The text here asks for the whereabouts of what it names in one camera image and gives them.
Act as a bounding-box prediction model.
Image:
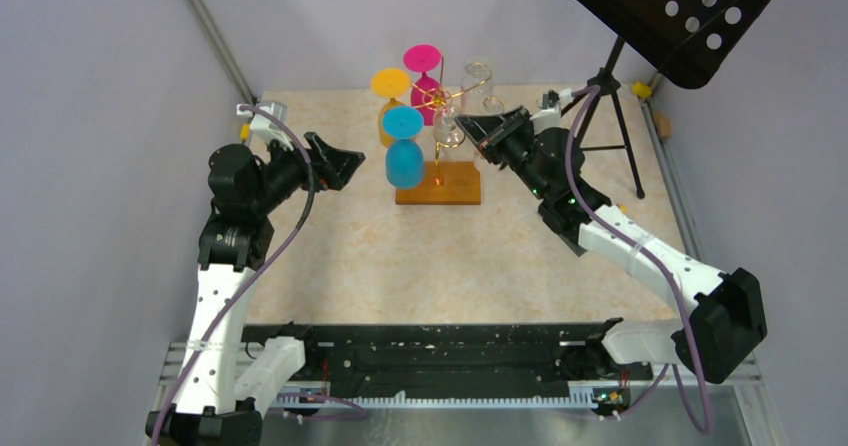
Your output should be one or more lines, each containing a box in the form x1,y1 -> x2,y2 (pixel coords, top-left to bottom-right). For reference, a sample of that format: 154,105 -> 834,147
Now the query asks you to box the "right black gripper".
456,106 -> 551,201

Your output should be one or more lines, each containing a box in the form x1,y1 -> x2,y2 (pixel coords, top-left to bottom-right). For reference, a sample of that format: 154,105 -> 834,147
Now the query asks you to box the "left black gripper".
250,130 -> 365,214

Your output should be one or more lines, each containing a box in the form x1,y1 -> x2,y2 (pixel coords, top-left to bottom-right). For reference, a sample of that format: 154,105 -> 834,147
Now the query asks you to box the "clear wine glass front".
433,106 -> 466,148

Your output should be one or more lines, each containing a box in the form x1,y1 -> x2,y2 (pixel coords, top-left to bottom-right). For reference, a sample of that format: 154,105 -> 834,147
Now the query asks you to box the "clear wine glass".
460,59 -> 494,115
433,106 -> 466,148

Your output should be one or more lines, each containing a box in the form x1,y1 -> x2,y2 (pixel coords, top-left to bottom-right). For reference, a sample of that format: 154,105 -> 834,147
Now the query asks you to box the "blue wine glass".
383,106 -> 425,189

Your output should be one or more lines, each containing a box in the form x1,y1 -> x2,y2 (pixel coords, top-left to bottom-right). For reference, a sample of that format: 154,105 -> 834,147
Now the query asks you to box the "yellow wine glass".
370,68 -> 411,148

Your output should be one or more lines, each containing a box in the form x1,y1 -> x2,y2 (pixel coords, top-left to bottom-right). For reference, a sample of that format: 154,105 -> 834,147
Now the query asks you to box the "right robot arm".
455,107 -> 767,384

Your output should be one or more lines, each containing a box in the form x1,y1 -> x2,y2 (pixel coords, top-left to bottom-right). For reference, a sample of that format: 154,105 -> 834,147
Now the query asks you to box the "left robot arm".
145,132 -> 366,445

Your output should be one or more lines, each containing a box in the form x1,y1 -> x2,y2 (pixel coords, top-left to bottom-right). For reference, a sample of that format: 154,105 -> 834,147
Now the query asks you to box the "clear wine glass back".
460,59 -> 494,115

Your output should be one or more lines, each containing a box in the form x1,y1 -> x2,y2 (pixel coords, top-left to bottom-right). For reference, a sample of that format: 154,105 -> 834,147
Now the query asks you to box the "pink wine glass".
403,44 -> 442,126

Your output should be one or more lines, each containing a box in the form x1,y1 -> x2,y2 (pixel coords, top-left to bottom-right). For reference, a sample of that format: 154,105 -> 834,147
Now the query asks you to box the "black tripod stand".
560,36 -> 646,199

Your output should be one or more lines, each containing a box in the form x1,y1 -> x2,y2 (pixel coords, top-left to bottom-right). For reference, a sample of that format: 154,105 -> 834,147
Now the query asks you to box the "yellow corner block right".
631,82 -> 653,101

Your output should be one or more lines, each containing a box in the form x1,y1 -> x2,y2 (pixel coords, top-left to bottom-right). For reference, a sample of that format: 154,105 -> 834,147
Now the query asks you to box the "black music stand tray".
576,0 -> 772,90

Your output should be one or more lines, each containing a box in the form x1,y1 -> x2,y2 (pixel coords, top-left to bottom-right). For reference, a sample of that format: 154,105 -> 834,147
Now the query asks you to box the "gold wire glass rack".
426,56 -> 505,163

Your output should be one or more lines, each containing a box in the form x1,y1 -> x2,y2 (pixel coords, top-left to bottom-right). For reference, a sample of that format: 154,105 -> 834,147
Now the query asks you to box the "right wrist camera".
531,88 -> 574,130

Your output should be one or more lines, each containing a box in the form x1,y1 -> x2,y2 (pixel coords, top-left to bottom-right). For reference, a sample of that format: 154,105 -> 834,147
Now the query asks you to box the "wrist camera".
531,88 -> 574,130
236,101 -> 289,143

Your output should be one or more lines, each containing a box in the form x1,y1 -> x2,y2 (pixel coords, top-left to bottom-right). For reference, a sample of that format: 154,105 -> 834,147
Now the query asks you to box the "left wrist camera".
236,101 -> 289,143

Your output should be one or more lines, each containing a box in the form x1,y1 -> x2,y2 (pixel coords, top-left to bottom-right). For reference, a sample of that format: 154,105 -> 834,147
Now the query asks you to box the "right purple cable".
563,85 -> 717,438

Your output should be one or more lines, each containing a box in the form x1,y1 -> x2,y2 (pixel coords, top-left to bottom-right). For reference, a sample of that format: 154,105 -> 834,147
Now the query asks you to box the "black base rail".
241,323 -> 622,400

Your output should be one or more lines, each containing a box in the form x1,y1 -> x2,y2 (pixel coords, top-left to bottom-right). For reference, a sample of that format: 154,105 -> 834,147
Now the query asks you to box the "aluminium frame post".
184,0 -> 257,103

